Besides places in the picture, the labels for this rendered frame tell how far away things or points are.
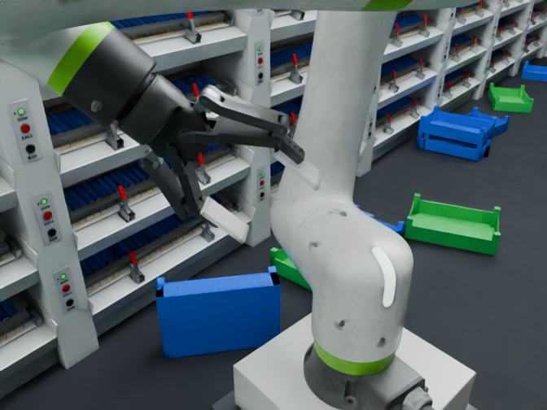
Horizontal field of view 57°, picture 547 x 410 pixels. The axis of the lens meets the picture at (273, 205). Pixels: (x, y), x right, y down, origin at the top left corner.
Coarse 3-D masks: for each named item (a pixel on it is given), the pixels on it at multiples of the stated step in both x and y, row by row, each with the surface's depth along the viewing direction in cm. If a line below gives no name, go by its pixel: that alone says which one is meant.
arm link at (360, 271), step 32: (320, 224) 70; (352, 224) 68; (320, 256) 65; (352, 256) 63; (384, 256) 63; (320, 288) 66; (352, 288) 62; (384, 288) 62; (320, 320) 69; (352, 320) 65; (384, 320) 65; (320, 352) 72; (352, 352) 67; (384, 352) 68
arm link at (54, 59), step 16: (64, 32) 48; (80, 32) 48; (96, 32) 49; (0, 48) 45; (16, 48) 45; (32, 48) 47; (48, 48) 48; (64, 48) 48; (80, 48) 48; (16, 64) 50; (32, 64) 49; (48, 64) 48; (64, 64) 48; (80, 64) 49; (48, 80) 50; (64, 80) 49
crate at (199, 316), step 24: (168, 288) 123; (192, 288) 123; (216, 288) 123; (240, 288) 123; (264, 288) 123; (168, 312) 122; (192, 312) 123; (216, 312) 124; (240, 312) 126; (264, 312) 127; (168, 336) 126; (192, 336) 127; (216, 336) 128; (240, 336) 130; (264, 336) 131
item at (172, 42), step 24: (120, 24) 119; (144, 24) 121; (168, 24) 125; (192, 24) 125; (216, 24) 135; (240, 24) 139; (144, 48) 118; (168, 48) 121; (192, 48) 125; (216, 48) 132; (240, 48) 140; (48, 96) 102
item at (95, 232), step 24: (216, 144) 158; (120, 168) 138; (216, 168) 152; (240, 168) 155; (72, 192) 127; (96, 192) 130; (120, 192) 125; (144, 192) 137; (72, 216) 121; (96, 216) 126; (120, 216) 128; (144, 216) 131; (96, 240) 121; (120, 240) 129
